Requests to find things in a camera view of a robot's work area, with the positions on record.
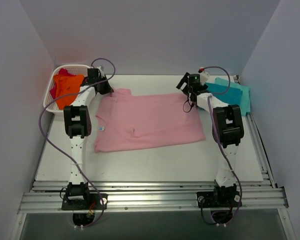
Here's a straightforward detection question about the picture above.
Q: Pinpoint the pink t-shirt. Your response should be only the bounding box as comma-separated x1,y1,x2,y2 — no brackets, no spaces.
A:
94,88,206,153

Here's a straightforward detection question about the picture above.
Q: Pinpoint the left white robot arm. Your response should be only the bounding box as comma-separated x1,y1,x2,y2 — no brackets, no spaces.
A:
63,66,114,210

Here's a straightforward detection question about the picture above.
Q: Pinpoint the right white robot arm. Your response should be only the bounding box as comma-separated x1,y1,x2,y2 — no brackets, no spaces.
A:
176,70,244,207

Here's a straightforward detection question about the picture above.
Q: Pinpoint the white perforated plastic basket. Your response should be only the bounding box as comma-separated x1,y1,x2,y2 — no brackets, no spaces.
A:
42,64,91,116

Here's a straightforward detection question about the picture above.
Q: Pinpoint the orange t-shirt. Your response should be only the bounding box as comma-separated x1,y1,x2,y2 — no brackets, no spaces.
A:
53,74,85,110

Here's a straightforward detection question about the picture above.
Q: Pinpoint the magenta t-shirt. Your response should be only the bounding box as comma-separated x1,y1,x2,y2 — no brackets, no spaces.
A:
49,68,75,99

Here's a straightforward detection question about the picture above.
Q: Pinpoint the folded teal t-shirt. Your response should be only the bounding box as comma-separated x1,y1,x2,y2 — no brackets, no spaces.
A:
206,83,243,106

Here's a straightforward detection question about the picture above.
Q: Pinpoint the folded light green t-shirt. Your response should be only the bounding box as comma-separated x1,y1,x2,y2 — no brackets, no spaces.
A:
214,77,252,117

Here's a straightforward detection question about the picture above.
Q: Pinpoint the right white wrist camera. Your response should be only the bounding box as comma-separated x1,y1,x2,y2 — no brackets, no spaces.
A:
198,67,210,85

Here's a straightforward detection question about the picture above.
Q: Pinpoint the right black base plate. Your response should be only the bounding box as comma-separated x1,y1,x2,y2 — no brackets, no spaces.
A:
196,191,242,208

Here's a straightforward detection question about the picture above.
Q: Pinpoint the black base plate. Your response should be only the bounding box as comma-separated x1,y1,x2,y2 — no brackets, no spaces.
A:
196,191,242,208
61,193,108,211

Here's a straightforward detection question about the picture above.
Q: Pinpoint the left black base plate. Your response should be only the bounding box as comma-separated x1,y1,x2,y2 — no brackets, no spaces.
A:
61,193,108,211

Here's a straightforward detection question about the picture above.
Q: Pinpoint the aluminium rail frame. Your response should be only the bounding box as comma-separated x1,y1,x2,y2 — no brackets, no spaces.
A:
11,115,296,240

